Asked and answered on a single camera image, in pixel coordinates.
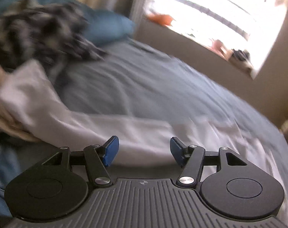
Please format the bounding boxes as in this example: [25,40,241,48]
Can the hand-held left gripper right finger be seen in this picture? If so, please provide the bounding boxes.
[170,137,248,188]

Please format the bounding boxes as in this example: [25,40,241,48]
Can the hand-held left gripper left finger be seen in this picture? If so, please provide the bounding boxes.
[41,135,119,188]

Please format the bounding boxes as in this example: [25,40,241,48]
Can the box of dark clothes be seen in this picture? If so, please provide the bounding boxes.
[229,49,254,74]

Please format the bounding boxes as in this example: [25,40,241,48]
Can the grey bed blanket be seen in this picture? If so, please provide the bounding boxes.
[16,38,288,186]

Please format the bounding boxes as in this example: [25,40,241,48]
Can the blue denim garment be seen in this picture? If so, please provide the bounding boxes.
[0,145,21,219]

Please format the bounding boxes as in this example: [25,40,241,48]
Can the pink pot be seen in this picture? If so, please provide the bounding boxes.
[212,39,226,53]

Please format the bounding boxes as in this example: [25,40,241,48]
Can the beige cloth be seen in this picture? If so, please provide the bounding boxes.
[0,57,38,143]

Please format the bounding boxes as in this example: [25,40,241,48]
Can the blue pillow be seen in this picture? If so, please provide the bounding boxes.
[0,0,135,46]

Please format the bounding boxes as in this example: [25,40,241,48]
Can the orange bag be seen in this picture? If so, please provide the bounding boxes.
[147,13,177,27]

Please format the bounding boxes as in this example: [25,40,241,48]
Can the black white plaid shirt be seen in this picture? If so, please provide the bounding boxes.
[0,0,107,74]

